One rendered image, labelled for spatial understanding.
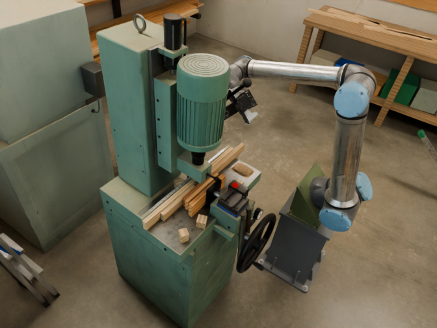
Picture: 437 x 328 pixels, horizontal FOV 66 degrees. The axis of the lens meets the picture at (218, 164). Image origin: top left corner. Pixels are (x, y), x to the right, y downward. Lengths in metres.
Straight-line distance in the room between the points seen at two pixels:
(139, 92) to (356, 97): 0.77
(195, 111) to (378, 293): 1.86
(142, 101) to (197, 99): 0.25
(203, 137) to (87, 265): 1.45
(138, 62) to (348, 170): 0.93
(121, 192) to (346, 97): 1.06
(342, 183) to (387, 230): 1.44
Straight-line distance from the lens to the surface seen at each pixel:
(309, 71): 1.51
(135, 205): 1.59
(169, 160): 1.39
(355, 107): 1.32
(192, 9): 4.45
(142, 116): 1.30
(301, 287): 2.36
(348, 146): 1.43
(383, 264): 2.72
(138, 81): 1.23
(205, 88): 1.08
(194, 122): 1.16
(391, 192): 3.27
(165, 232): 1.37
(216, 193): 1.42
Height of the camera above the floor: 2.01
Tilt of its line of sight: 43 degrees down
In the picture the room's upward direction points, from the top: 7 degrees clockwise
